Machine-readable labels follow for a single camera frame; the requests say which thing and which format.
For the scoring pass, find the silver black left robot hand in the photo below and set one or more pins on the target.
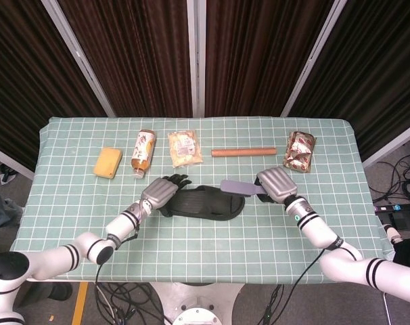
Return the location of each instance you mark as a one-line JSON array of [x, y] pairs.
[[159, 193]]

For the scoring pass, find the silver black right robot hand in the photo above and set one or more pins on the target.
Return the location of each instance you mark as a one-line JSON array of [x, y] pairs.
[[279, 184]]

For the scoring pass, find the black rubber slipper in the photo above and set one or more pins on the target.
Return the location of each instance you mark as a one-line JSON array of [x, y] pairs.
[[205, 206]]

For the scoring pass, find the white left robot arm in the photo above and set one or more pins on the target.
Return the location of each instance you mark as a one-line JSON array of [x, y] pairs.
[[56, 259]]

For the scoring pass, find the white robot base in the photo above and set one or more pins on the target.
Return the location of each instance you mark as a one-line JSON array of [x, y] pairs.
[[198, 304]]

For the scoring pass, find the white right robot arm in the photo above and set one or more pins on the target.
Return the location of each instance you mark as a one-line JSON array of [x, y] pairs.
[[343, 264]]

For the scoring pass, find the gold foil snack package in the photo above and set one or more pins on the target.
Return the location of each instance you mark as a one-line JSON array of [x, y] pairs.
[[299, 152]]

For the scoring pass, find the amber tea bottle white cap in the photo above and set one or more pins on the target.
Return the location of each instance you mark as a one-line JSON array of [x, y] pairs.
[[143, 149]]

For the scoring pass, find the wooden rolling pin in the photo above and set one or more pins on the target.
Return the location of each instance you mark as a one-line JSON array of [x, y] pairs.
[[244, 152]]

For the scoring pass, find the clear bag of beige snacks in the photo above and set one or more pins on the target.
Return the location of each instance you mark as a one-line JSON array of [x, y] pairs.
[[185, 149]]

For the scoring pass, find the yellow sponge with green pad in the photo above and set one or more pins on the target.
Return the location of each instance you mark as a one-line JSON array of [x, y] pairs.
[[107, 162]]

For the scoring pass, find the green checked tablecloth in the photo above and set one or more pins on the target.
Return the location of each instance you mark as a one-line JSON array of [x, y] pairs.
[[205, 250]]

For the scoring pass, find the black power strip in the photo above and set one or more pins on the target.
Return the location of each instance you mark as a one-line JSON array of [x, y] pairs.
[[398, 207]]

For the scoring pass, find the dark brown pleated curtain panel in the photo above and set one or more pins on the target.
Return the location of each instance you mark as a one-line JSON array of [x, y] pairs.
[[259, 57], [137, 57], [377, 74], [19, 74]]

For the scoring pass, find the blue denim cloth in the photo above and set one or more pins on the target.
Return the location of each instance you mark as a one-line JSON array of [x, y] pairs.
[[2, 206]]

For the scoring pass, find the white screen frame post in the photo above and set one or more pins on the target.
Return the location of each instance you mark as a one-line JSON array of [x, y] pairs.
[[310, 64], [10, 160], [83, 64], [391, 147], [197, 57]]

